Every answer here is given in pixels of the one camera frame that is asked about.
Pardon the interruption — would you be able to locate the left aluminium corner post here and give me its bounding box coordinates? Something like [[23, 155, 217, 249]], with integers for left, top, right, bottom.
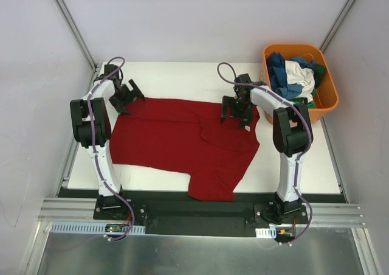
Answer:
[[53, 0, 98, 71]]

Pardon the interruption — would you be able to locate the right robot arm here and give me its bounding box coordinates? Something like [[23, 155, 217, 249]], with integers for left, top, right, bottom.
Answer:
[[221, 75, 313, 225]]

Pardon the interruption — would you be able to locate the blue t-shirt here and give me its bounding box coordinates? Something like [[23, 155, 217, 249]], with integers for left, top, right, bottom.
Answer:
[[266, 52, 317, 103]]

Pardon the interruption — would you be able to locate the white t-shirt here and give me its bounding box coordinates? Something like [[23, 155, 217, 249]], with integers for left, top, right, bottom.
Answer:
[[285, 60, 315, 103]]

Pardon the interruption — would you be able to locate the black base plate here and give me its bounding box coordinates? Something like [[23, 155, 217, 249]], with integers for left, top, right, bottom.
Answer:
[[93, 190, 308, 237]]

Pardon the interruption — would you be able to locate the red t-shirt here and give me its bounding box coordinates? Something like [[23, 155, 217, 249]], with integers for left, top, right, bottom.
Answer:
[[109, 98, 260, 201]]

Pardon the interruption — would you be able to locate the right aluminium corner post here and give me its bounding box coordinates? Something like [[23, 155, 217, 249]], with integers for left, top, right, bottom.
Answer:
[[319, 0, 358, 53]]

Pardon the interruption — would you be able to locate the aluminium corner post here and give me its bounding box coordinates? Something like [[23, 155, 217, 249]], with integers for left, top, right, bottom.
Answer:
[[319, 0, 358, 53], [53, 0, 98, 71]]

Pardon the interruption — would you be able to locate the aluminium frame rail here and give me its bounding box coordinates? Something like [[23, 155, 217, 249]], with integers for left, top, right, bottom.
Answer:
[[38, 198, 368, 228]]

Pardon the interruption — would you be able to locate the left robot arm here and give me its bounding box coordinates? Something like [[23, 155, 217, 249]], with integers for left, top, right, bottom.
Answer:
[[70, 78, 145, 222]]

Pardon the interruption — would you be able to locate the orange plastic basket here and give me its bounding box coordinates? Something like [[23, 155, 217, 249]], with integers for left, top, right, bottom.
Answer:
[[258, 43, 340, 127]]

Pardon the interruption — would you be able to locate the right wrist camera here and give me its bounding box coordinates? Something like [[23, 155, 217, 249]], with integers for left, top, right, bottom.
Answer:
[[234, 74, 252, 86]]

